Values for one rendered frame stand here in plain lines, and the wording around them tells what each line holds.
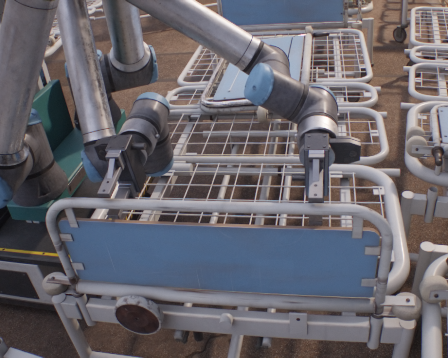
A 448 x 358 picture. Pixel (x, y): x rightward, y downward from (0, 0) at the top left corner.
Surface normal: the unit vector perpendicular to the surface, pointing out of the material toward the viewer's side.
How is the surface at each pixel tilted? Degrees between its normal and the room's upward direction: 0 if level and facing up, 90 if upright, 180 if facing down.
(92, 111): 59
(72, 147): 0
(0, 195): 94
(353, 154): 100
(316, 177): 40
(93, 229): 90
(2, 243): 0
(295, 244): 90
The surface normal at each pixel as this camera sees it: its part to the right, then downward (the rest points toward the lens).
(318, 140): -0.15, -0.72
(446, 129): -0.07, -0.89
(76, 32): 0.28, -0.01
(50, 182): 0.71, -0.04
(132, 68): 0.19, 0.41
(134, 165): 0.98, 0.01
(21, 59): 0.29, 0.66
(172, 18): -0.18, 0.69
